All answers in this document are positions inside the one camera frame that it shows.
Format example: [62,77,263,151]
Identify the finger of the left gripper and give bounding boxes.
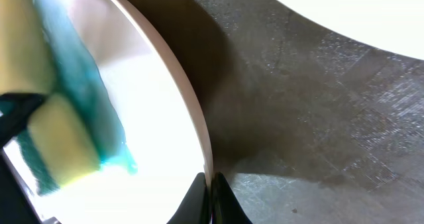
[1,93,46,148]

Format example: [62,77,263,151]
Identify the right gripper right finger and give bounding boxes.
[212,172,252,224]

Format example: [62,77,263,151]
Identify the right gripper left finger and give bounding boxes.
[168,172,210,224]

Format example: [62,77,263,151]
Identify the green yellow sponge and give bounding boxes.
[1,0,137,196]

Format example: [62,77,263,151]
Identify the white plate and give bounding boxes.
[278,0,423,59]
[1,0,213,223]

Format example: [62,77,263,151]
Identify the dark brown serving tray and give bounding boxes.
[128,0,423,223]

